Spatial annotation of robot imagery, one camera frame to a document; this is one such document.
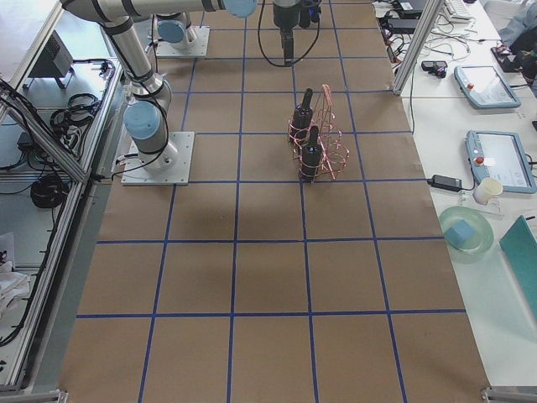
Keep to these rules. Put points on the black power adapter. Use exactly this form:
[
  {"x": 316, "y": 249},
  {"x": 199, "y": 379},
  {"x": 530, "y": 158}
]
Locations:
[{"x": 445, "y": 183}]

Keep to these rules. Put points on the far blue teach pendant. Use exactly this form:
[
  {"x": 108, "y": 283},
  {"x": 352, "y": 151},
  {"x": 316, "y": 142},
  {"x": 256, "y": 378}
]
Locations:
[{"x": 485, "y": 87}]

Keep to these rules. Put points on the near blue teach pendant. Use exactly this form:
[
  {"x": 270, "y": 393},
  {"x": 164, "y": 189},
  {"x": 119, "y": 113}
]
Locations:
[{"x": 500, "y": 155}]

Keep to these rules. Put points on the green glass plate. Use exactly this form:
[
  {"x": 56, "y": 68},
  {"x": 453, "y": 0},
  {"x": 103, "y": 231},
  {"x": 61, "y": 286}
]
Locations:
[{"x": 483, "y": 239}]

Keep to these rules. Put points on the copper wire wine basket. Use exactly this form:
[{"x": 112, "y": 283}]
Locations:
[{"x": 334, "y": 153}]

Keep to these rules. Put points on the aluminium frame post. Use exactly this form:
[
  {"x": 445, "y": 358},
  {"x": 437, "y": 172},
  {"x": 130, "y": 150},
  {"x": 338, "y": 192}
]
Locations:
[{"x": 421, "y": 33}]

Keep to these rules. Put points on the blue foam cube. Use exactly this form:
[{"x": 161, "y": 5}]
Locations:
[{"x": 459, "y": 232}]

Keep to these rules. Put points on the grey control box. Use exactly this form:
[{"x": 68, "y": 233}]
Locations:
[{"x": 55, "y": 61}]

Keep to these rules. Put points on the blue teach pendant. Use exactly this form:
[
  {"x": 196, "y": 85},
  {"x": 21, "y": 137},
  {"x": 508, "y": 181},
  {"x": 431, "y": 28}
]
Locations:
[
  {"x": 485, "y": 87},
  {"x": 500, "y": 155}
]

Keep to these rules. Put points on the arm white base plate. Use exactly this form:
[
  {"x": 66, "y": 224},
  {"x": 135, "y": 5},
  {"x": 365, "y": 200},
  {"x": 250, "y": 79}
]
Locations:
[
  {"x": 172, "y": 167},
  {"x": 197, "y": 50}
]

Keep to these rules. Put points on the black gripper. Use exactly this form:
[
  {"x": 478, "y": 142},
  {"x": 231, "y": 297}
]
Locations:
[{"x": 284, "y": 15}]

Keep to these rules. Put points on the white paper cup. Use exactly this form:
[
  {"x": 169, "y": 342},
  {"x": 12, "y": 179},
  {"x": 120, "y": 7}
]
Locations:
[{"x": 487, "y": 189}]

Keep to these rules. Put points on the white crumpled cloth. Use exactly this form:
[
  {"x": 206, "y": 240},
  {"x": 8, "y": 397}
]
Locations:
[{"x": 14, "y": 285}]

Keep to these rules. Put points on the dark wine bottle in basket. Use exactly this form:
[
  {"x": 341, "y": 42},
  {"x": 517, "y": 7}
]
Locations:
[{"x": 310, "y": 155}]

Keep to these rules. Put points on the teal board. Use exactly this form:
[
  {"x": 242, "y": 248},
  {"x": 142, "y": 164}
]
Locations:
[{"x": 519, "y": 247}]

